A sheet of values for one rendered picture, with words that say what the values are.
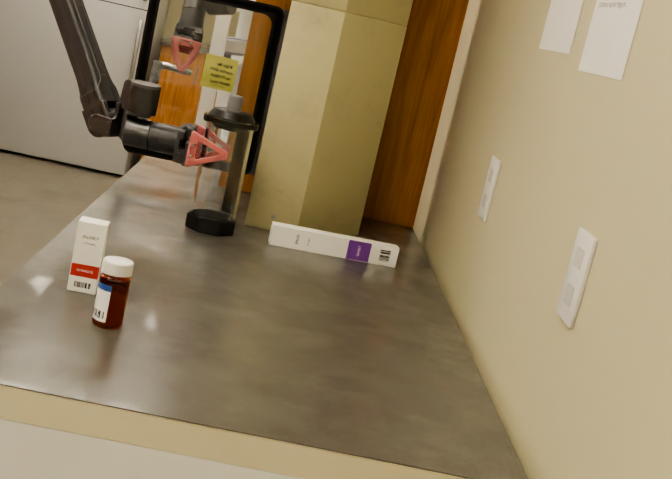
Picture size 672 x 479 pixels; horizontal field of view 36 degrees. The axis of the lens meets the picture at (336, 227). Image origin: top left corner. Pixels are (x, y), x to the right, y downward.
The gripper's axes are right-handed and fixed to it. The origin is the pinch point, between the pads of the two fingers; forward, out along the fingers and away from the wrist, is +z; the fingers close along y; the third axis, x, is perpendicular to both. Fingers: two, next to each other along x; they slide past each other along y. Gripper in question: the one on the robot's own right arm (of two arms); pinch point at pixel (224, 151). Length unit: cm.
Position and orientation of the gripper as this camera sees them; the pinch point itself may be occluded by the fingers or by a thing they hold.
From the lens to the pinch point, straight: 202.6
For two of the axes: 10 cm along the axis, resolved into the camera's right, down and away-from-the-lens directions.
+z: 9.7, 2.1, 0.7
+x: -2.2, 9.6, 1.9
